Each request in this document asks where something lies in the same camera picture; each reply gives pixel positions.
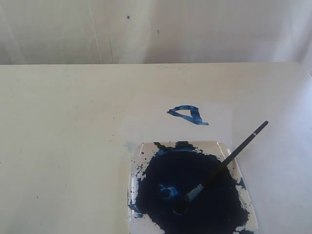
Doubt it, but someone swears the black paintbrush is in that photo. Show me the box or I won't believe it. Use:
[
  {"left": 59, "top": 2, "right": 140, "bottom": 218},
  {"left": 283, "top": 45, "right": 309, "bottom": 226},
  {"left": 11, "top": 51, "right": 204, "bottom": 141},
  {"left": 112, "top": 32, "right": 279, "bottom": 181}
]
[{"left": 173, "top": 120, "right": 269, "bottom": 215}]

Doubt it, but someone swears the white plate with blue paint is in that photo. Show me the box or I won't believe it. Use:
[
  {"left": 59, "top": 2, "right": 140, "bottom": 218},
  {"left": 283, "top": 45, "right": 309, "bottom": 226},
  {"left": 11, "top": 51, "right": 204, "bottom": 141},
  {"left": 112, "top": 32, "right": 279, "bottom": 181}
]
[{"left": 128, "top": 141, "right": 258, "bottom": 234}]

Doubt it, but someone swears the white paper sheet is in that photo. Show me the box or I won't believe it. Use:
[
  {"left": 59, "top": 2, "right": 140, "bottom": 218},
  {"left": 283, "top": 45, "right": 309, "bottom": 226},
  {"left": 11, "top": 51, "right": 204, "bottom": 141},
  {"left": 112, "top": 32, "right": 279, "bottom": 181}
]
[{"left": 115, "top": 93, "right": 233, "bottom": 149}]

